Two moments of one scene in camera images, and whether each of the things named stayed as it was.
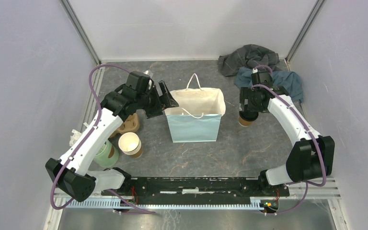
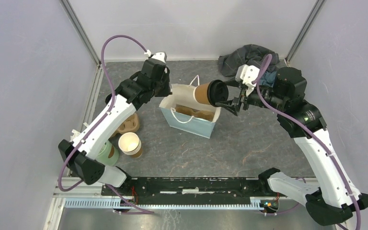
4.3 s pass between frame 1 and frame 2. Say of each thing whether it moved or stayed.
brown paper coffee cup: moved
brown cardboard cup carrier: stayed
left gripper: moved
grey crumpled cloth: stayed
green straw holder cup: stayed
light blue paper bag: moved
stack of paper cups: stayed
